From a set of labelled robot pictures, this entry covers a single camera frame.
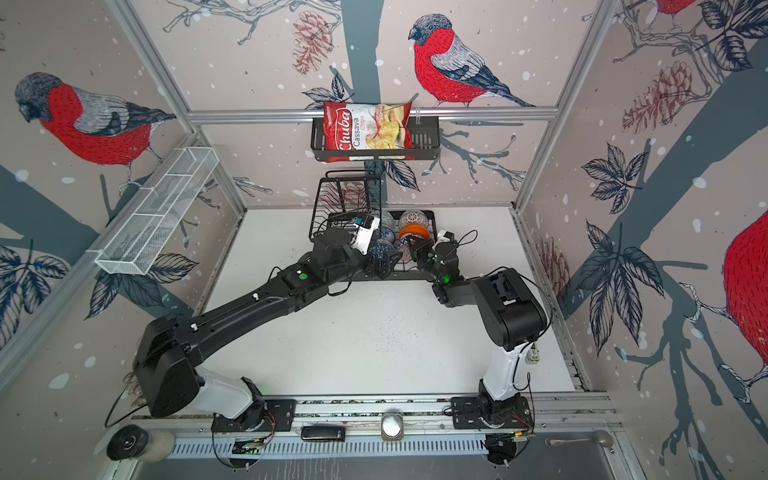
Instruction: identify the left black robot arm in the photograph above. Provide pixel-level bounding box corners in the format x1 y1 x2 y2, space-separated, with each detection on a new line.
133 228 402 430

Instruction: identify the silver round button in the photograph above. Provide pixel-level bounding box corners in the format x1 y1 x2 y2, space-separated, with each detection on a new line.
380 412 404 441

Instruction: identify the orange plastic bowl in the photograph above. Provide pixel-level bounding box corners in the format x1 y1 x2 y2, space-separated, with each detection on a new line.
399 223 431 240

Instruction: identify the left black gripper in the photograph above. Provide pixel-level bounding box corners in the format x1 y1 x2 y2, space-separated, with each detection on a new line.
326 235 404 287

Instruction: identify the white wire wall basket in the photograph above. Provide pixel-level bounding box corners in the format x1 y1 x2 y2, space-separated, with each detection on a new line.
95 146 219 275

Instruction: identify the grey green patterned bowl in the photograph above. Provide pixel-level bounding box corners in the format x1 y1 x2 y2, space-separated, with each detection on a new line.
380 210 398 231

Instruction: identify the white brown patterned bowl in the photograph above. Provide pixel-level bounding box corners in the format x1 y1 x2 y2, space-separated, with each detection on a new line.
398 210 429 229

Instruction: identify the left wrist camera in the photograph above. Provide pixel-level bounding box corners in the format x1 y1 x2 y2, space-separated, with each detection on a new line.
351 215 380 255

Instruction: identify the metal spoon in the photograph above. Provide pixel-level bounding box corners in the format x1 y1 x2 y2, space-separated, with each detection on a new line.
545 430 614 450

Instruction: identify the red cassava chips bag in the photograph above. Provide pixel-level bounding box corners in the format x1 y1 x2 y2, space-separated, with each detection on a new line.
322 102 413 163

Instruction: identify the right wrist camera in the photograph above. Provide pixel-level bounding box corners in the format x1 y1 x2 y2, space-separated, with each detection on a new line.
435 230 457 245

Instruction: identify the black round knob device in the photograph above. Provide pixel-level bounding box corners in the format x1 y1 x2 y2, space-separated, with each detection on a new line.
106 424 175 463

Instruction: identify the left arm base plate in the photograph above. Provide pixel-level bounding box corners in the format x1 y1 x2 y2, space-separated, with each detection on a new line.
211 399 297 434

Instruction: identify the black wall shelf basket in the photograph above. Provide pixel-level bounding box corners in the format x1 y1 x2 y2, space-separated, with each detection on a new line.
310 116 441 163

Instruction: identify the black wire dish rack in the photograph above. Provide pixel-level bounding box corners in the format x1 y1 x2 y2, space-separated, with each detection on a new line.
308 169 406 247

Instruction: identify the small black box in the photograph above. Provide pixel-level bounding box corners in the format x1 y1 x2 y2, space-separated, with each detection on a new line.
300 425 346 443

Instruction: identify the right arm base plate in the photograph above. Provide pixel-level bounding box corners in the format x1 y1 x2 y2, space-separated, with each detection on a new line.
449 394 534 430

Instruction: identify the red white patterned bowl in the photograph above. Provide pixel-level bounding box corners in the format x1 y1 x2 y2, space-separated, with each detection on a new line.
398 237 415 264

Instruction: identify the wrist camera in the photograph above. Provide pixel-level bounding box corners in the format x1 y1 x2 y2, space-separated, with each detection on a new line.
435 230 457 245
351 215 380 255

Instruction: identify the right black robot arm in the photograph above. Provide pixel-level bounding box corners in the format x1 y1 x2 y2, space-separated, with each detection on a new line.
409 239 548 430

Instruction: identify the dark blue patterned bowl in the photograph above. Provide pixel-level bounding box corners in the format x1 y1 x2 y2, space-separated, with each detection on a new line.
374 227 396 245

